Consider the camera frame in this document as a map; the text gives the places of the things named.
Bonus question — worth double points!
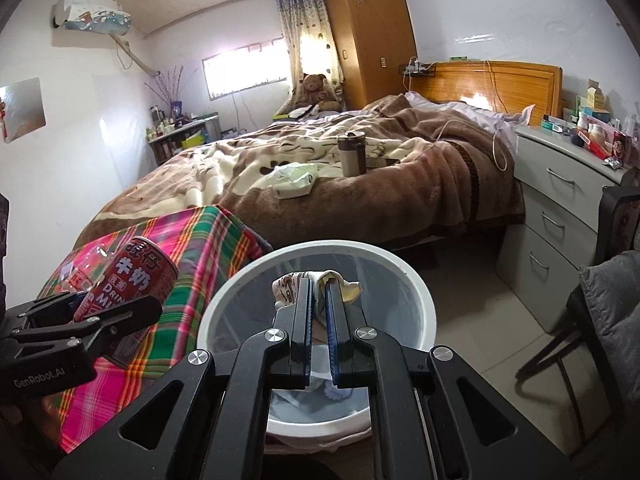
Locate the red milk drink can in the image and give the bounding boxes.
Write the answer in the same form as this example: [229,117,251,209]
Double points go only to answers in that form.
[73,236,179,322]

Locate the patterned paper cup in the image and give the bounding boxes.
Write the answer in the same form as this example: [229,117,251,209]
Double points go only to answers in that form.
[271,270,362,309]

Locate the white round trash bin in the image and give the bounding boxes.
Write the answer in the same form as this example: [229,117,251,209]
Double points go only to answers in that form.
[196,240,437,453]

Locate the clear plastic bottle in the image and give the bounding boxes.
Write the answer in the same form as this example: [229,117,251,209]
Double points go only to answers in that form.
[53,245,114,292]

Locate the black chair with cushion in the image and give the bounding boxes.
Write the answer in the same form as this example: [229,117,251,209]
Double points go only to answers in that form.
[515,186,639,478]

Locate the white bedside drawer cabinet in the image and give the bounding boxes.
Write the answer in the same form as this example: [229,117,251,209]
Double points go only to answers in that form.
[497,126,639,333]

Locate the cluttered desk shelf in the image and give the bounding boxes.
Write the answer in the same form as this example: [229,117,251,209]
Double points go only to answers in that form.
[146,112,221,166]

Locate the brown cream fleece blanket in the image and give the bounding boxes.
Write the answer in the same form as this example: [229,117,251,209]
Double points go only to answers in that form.
[78,92,525,247]

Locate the white tissue pack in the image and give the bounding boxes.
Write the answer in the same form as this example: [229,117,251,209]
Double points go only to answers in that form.
[269,162,319,200]

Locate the brown white thermos cup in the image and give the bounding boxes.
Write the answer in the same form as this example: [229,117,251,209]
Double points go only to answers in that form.
[337,132,367,178]

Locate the dried branch bouquet vase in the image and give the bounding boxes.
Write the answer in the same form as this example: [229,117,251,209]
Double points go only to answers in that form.
[144,65,196,120]

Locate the wooden headboard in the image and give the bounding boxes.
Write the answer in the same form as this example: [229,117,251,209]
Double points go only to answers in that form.
[409,61,563,126]

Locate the brown teddy bear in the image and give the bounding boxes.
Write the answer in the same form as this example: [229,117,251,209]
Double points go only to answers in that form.
[298,74,342,112]

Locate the patterned window curtain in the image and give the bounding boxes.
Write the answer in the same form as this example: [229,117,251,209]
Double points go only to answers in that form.
[276,0,344,113]

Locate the wooden wardrobe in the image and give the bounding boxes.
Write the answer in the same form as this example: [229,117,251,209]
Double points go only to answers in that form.
[324,0,416,110]

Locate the silver wall poster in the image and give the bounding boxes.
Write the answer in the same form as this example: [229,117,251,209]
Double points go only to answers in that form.
[1,77,47,143]

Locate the wall air conditioner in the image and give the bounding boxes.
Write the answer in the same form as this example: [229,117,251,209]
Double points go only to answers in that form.
[52,0,132,36]

